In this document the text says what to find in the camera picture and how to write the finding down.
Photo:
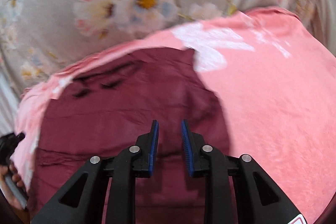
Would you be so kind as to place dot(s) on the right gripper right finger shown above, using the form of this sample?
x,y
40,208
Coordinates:
x,y
238,189

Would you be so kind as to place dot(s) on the pink plush blanket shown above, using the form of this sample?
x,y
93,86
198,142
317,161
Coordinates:
x,y
275,83

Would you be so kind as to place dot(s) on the maroon quilted puffer jacket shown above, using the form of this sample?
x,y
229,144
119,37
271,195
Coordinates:
x,y
104,110

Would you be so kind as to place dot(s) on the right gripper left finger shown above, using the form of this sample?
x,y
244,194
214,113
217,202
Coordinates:
x,y
103,190

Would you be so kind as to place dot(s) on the white satin curtain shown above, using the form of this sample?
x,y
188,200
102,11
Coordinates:
x,y
9,106

